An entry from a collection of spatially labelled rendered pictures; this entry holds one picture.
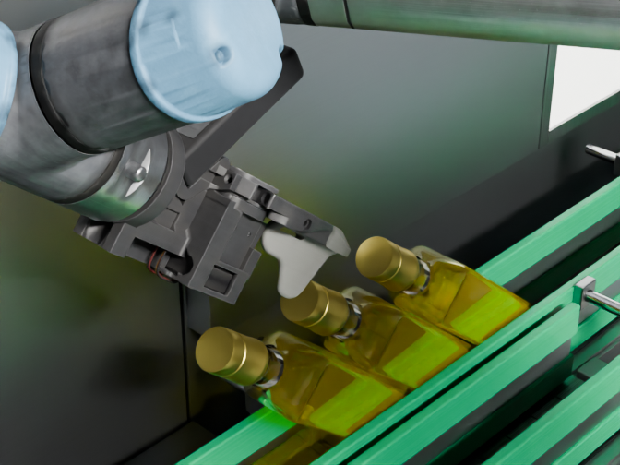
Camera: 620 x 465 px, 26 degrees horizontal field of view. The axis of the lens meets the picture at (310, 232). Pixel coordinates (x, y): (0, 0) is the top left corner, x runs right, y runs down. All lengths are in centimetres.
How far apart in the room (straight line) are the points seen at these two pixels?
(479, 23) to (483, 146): 61
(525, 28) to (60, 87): 25
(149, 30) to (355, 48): 50
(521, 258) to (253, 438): 36
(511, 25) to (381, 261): 35
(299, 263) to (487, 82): 45
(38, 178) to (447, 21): 24
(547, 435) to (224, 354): 29
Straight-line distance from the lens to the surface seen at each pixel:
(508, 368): 116
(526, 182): 151
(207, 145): 83
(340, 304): 101
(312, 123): 112
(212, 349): 95
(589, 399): 114
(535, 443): 109
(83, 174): 75
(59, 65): 69
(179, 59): 65
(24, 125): 70
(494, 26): 74
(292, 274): 92
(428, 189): 129
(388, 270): 104
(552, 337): 120
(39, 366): 106
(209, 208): 85
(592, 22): 73
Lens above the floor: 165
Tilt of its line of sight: 32 degrees down
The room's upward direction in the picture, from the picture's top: straight up
